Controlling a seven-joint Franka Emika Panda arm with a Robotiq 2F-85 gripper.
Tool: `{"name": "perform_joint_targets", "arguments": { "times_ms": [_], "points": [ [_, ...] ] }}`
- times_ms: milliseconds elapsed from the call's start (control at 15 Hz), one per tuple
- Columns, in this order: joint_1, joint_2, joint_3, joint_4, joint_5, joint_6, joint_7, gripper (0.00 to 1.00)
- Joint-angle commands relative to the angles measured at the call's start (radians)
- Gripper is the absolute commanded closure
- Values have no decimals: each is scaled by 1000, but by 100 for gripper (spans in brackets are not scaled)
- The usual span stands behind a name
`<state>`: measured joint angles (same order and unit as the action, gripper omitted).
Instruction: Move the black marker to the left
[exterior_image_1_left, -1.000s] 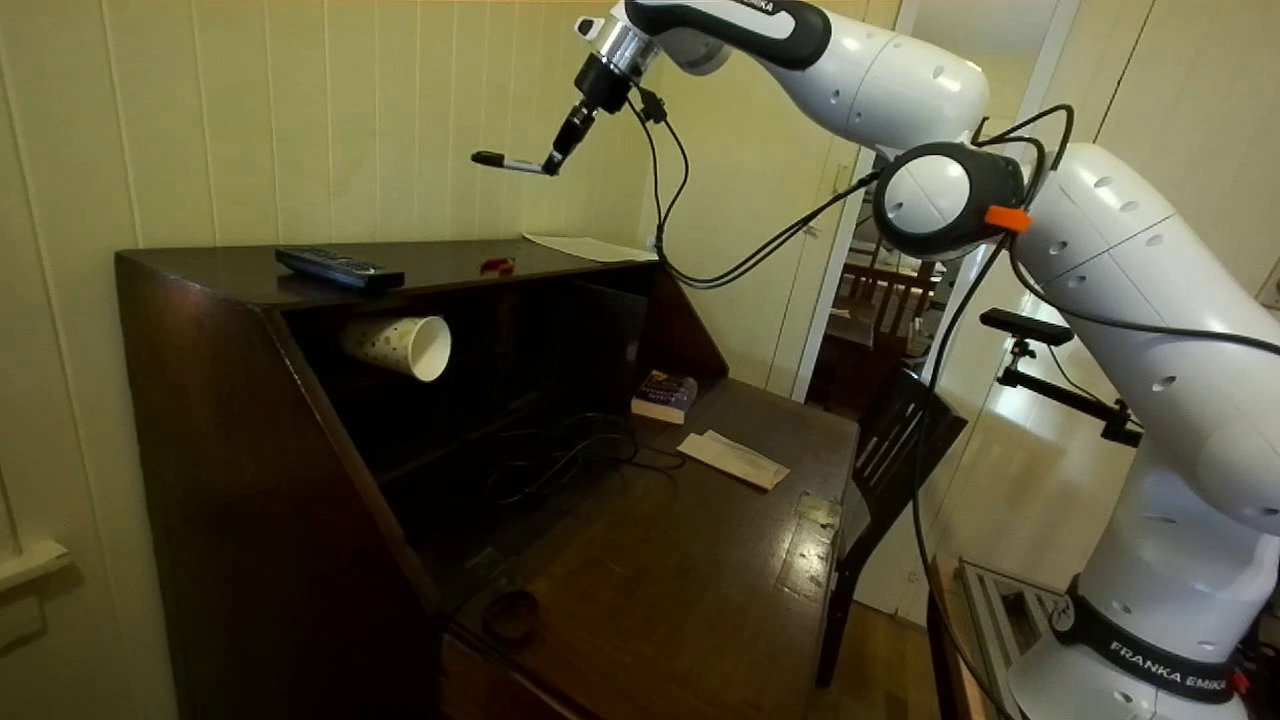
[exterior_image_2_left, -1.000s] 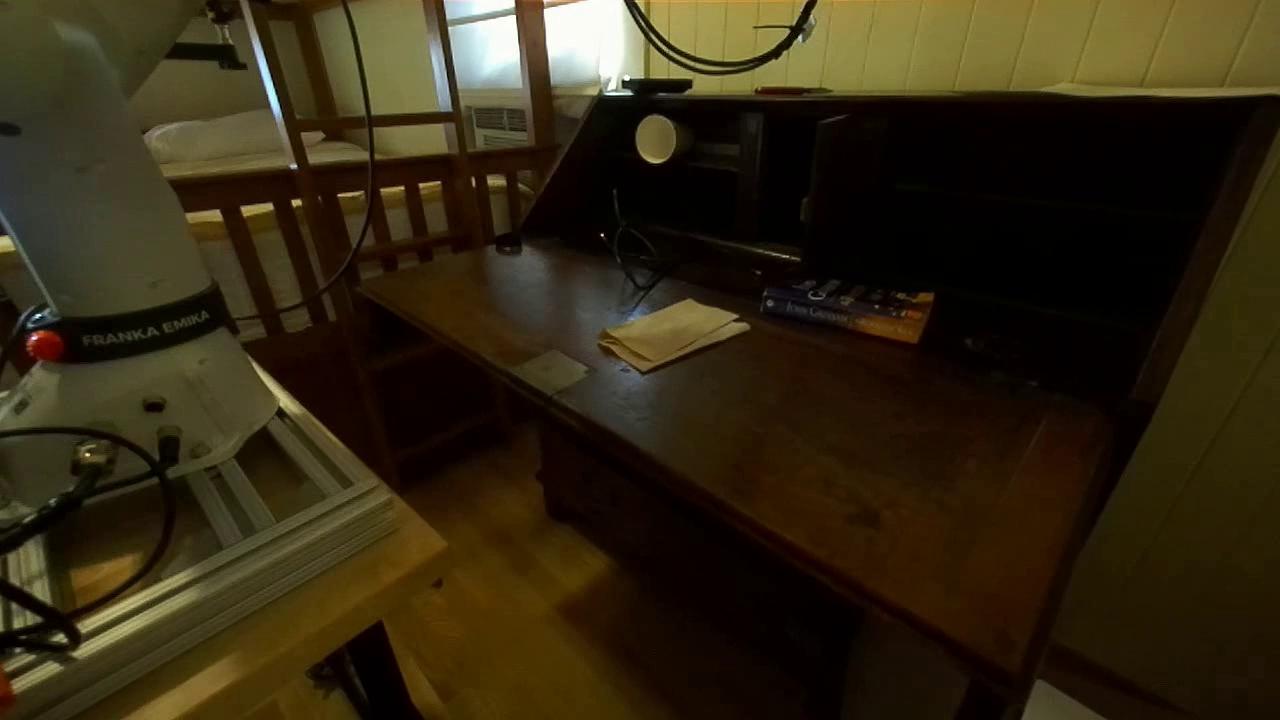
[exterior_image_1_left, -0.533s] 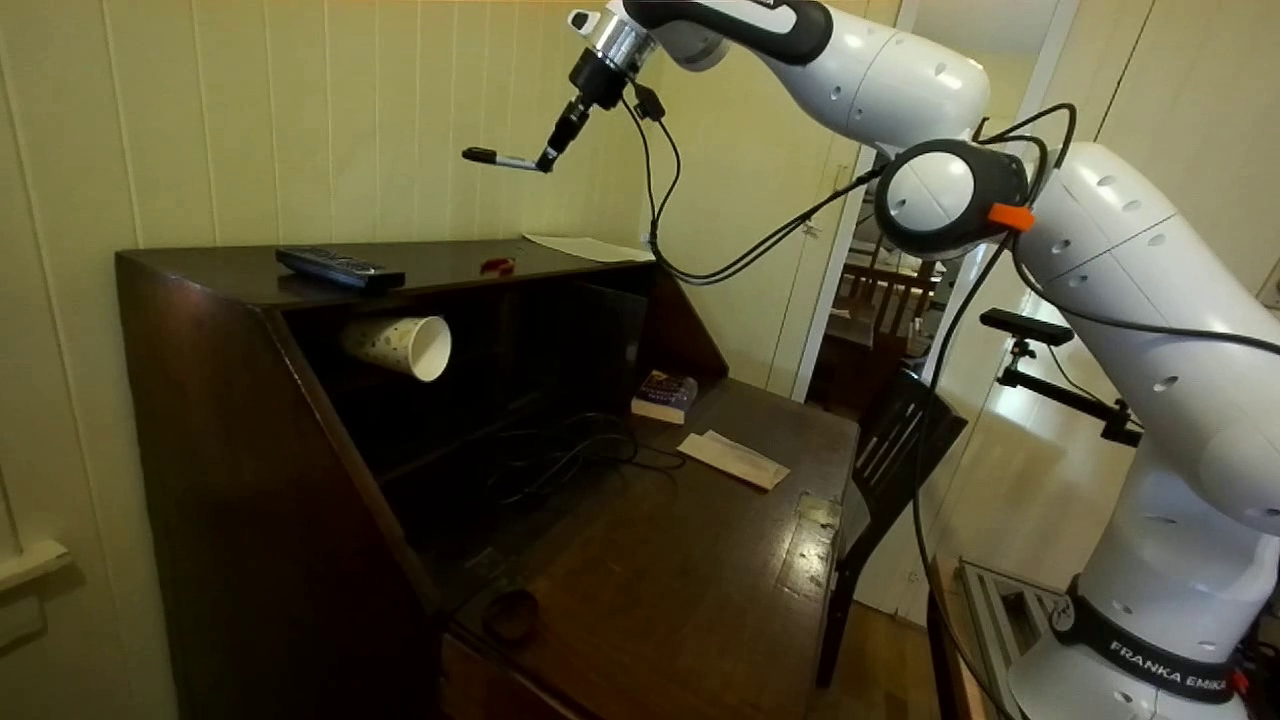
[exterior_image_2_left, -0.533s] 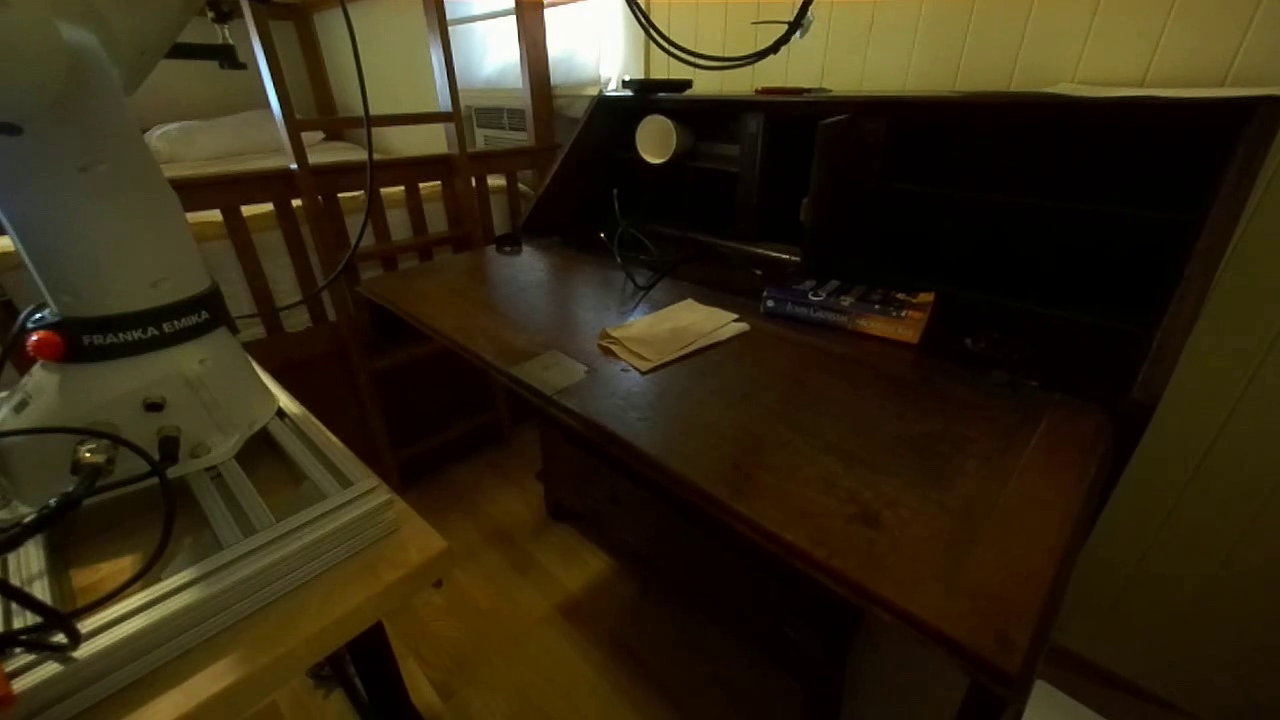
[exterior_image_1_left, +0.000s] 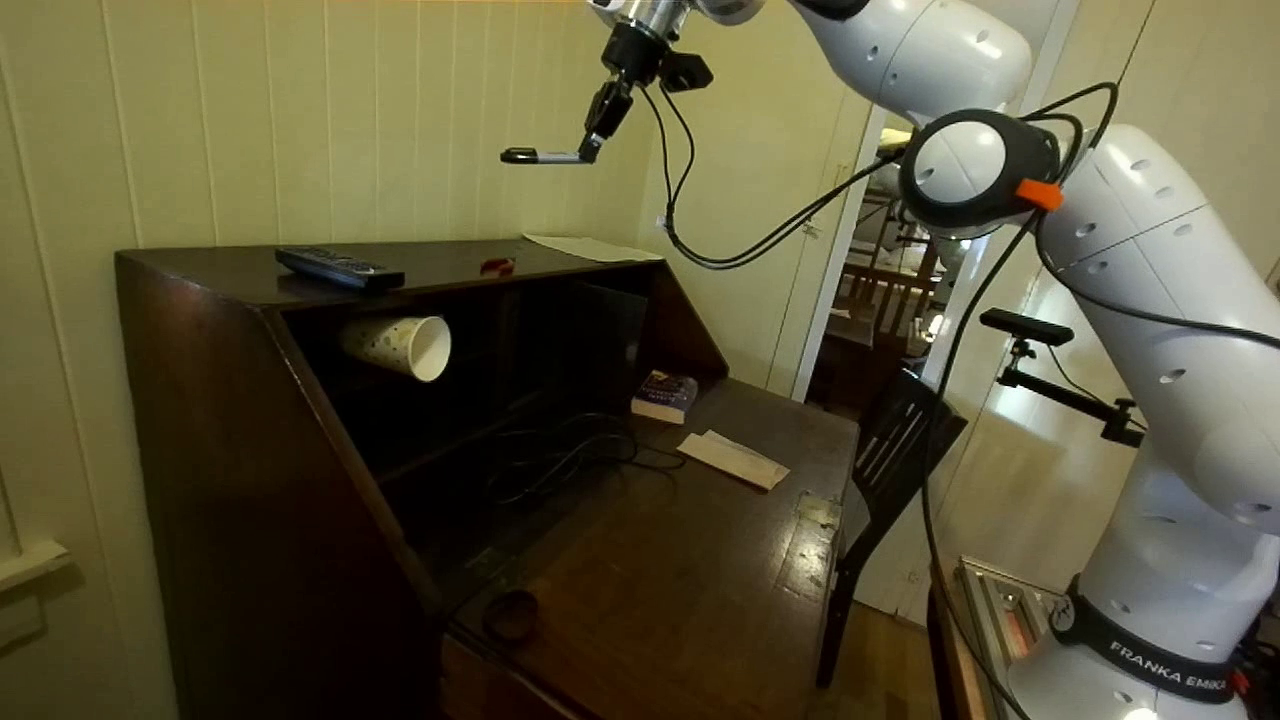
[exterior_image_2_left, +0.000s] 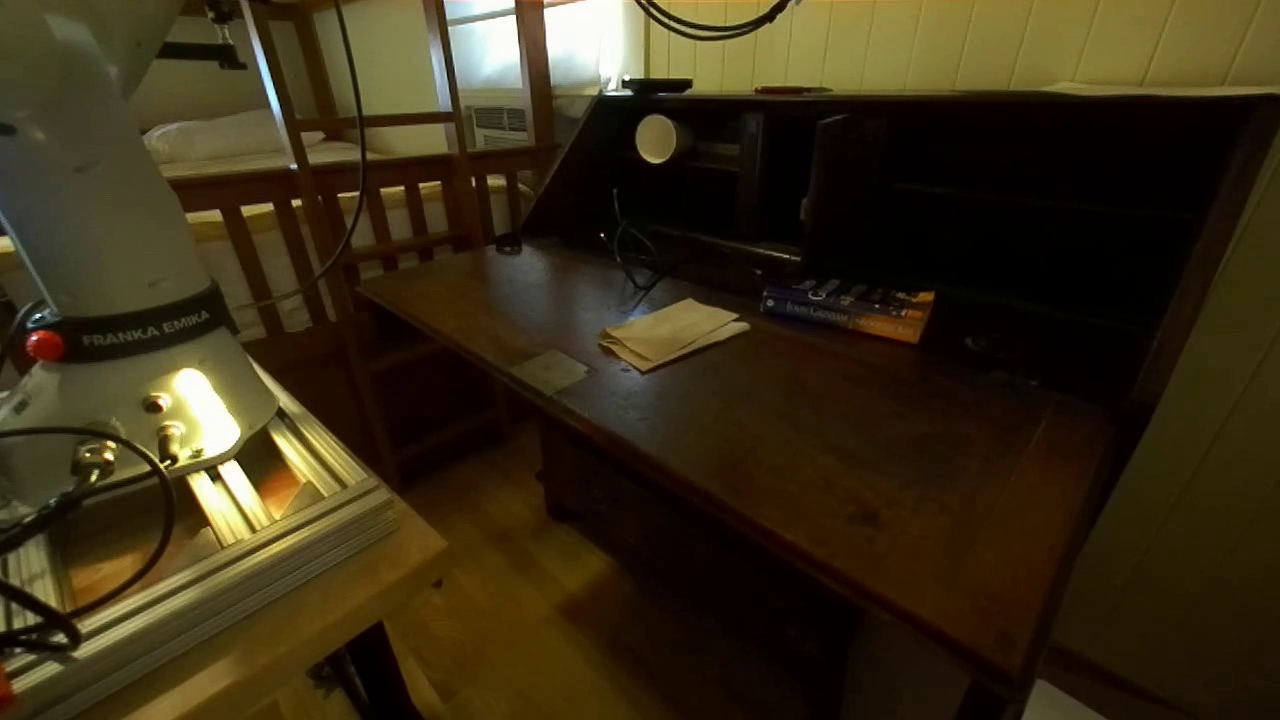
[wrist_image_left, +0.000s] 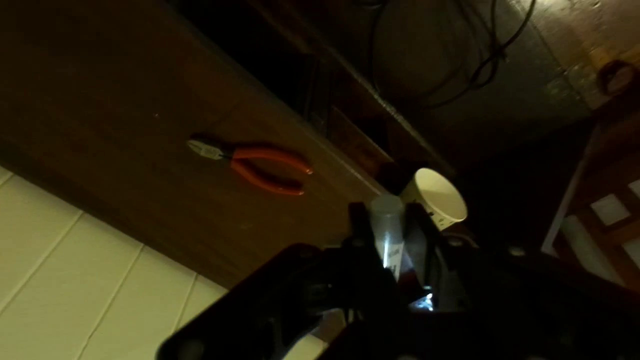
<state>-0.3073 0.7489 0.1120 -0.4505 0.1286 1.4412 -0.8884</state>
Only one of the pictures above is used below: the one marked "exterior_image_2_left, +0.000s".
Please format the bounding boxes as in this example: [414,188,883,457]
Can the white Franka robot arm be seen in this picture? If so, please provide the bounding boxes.
[0,0,275,503]

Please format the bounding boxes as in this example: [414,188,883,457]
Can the cream paper notebook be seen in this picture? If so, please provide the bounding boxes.
[599,300,749,373]

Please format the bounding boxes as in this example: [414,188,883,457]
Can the small white paper card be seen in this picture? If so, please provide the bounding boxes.
[517,351,588,391]

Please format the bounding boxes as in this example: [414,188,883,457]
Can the dark wooden secretary desk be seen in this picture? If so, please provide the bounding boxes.
[369,91,1277,720]

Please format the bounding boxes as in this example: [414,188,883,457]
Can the blue patterned box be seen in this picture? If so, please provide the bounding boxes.
[760,280,936,345]

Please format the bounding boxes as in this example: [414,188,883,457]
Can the black flat device on desk top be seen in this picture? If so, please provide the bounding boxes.
[619,75,694,98]

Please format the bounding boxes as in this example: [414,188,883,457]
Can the white pillow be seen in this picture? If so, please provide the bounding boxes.
[144,112,289,163]

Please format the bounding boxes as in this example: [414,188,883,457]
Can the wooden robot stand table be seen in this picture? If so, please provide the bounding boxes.
[92,500,444,720]

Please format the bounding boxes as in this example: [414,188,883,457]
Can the red emergency button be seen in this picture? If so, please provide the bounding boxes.
[23,327,70,364]

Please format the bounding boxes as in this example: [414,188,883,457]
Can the black cable on desk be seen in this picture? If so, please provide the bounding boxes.
[599,186,678,319]

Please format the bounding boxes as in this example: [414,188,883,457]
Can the white wall air vent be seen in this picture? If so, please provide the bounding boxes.
[471,105,529,136]

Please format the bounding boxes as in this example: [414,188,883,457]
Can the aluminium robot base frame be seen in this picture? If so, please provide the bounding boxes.
[0,396,394,720]

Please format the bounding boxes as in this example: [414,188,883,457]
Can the black cable on base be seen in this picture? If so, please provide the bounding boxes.
[0,424,181,655]

